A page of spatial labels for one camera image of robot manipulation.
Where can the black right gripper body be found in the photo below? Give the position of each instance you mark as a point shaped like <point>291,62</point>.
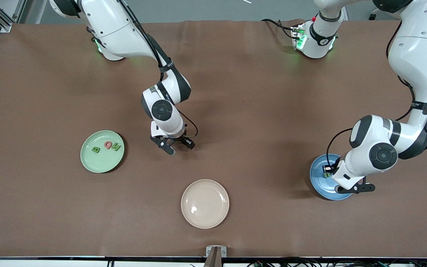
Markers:
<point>180,139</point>

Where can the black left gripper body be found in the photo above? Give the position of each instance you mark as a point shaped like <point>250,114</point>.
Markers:
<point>328,169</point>

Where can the red letter Q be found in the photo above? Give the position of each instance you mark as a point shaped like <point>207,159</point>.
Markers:
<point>105,145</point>

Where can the green letter B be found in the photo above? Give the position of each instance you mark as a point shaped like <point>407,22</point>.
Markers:
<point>95,149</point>

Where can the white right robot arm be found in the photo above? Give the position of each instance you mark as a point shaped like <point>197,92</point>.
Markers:
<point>113,29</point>

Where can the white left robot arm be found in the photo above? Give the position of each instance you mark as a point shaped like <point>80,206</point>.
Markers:
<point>417,48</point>

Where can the blue plate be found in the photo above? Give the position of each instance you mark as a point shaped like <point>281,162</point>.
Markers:
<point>319,185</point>

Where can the beige plate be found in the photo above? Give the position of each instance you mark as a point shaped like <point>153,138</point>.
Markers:
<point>205,204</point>

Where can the brown table cover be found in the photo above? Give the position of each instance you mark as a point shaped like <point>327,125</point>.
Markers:
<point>235,92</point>

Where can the green plate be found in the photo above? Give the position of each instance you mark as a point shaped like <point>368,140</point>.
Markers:
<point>100,163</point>

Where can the office chair base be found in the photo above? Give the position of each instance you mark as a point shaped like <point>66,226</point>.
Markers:
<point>373,16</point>

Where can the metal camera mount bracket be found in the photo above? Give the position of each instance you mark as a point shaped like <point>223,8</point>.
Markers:
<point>209,252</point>

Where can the aluminium frame profile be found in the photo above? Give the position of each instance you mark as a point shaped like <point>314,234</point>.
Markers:
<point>4,25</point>

